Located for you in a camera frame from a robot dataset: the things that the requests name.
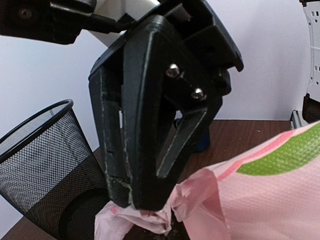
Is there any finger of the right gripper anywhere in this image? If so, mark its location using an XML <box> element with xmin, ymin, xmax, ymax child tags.
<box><xmin>89</xmin><ymin>67</ymin><xmax>130</xmax><ymax>208</ymax></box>
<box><xmin>122</xmin><ymin>15</ymin><xmax>223</xmax><ymax>211</ymax></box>

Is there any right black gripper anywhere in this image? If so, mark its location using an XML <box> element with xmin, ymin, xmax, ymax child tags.
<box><xmin>94</xmin><ymin>0</ymin><xmax>244</xmax><ymax>96</ymax></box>

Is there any pink plastic trash bag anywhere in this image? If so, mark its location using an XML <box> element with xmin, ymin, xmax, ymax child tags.
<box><xmin>94</xmin><ymin>122</ymin><xmax>320</xmax><ymax>240</ymax></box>

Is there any black mesh trash bin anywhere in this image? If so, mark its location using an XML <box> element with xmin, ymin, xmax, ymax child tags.
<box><xmin>0</xmin><ymin>99</ymin><xmax>109</xmax><ymax>240</ymax></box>

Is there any dark blue cup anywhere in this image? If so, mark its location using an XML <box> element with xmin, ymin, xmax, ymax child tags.
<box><xmin>173</xmin><ymin>118</ymin><xmax>211</xmax><ymax>154</ymax></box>

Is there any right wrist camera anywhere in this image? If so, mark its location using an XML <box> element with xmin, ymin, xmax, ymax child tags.
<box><xmin>0</xmin><ymin>0</ymin><xmax>161</xmax><ymax>46</ymax></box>

